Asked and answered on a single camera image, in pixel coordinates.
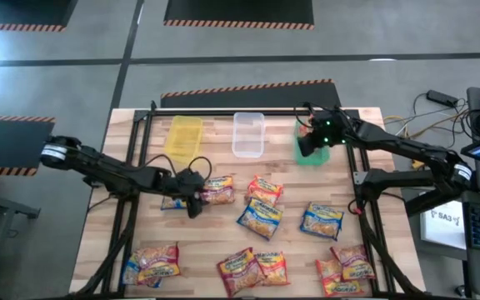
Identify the blue Maruchan noodle pack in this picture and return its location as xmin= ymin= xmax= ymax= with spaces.
xmin=298 ymin=202 xmax=345 ymax=242
xmin=122 ymin=249 xmax=163 ymax=289
xmin=160 ymin=196 xmax=189 ymax=211
xmin=236 ymin=197 xmax=284 ymax=242

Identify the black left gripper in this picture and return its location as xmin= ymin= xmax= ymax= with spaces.
xmin=167 ymin=169 xmax=207 ymax=220

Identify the yellow plastic container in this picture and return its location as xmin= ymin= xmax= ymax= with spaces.
xmin=163 ymin=115 xmax=204 ymax=164

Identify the clear plastic container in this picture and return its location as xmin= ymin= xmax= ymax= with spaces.
xmin=231 ymin=111 xmax=266 ymax=159

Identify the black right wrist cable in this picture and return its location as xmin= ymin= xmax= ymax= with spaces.
xmin=292 ymin=101 xmax=323 ymax=129

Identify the yellow cable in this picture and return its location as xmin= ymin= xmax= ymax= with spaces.
xmin=383 ymin=110 xmax=470 ymax=170

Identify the teal green plastic container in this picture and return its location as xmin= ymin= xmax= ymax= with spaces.
xmin=292 ymin=118 xmax=332 ymax=167

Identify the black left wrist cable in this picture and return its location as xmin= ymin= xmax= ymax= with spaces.
xmin=142 ymin=153 xmax=214 ymax=184

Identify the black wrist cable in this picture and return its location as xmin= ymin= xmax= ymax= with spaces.
xmin=292 ymin=101 xmax=323 ymax=129
xmin=142 ymin=153 xmax=214 ymax=184

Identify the black hazard-striped floor mat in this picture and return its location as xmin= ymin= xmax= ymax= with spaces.
xmin=0 ymin=0 xmax=78 ymax=33
xmin=163 ymin=0 xmax=315 ymax=31
xmin=0 ymin=115 xmax=57 ymax=177
xmin=160 ymin=78 xmax=343 ymax=110

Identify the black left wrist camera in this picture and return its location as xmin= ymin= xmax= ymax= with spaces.
xmin=177 ymin=167 xmax=206 ymax=188

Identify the white printed sign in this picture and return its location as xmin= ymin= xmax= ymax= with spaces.
xmin=419 ymin=199 xmax=468 ymax=251

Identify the black power strip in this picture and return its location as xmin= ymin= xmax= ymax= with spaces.
xmin=426 ymin=88 xmax=460 ymax=108

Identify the black arm base cable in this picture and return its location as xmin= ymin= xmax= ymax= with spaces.
xmin=347 ymin=195 xmax=370 ymax=217

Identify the black aluminium table frame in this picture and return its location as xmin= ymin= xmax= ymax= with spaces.
xmin=71 ymin=99 xmax=427 ymax=300

